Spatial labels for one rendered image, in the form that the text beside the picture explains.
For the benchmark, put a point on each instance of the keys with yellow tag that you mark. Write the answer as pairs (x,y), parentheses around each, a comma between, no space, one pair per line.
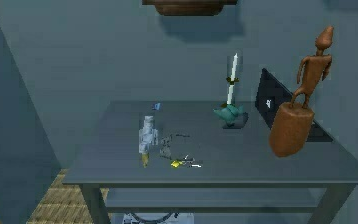
(183,163)

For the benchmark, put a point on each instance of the brown wooden wall shelf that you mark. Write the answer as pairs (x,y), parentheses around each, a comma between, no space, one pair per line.
(188,6)

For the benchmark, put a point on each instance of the brown wooden figure statue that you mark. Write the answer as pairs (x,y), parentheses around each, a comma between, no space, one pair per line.
(292,128)

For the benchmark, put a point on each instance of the teal candle holder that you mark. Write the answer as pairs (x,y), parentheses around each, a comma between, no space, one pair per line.
(228,112)

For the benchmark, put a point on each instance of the small blue card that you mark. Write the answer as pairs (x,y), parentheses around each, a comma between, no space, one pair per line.
(156,106)

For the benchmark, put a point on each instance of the black laptop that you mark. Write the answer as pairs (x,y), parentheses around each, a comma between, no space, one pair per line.
(270,95)

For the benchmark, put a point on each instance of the grey table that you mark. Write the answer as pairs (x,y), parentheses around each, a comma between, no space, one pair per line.
(240,156)

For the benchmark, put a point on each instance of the white candle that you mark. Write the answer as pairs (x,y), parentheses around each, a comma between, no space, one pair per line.
(233,78)

